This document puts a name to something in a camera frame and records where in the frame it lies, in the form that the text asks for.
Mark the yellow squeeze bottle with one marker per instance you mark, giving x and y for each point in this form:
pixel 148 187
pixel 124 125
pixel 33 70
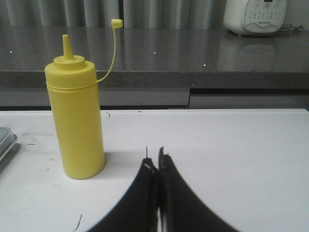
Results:
pixel 72 86

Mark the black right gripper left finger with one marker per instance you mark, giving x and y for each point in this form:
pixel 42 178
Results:
pixel 137 209

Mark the white rice cooker appliance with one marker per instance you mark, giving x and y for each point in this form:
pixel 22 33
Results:
pixel 254 17

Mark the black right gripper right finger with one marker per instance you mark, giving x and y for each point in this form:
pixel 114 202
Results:
pixel 180 209

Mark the silver electronic kitchen scale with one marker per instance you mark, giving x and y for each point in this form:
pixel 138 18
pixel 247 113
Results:
pixel 9 147

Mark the grey stone counter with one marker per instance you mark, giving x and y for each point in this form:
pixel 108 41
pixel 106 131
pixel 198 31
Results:
pixel 161 68

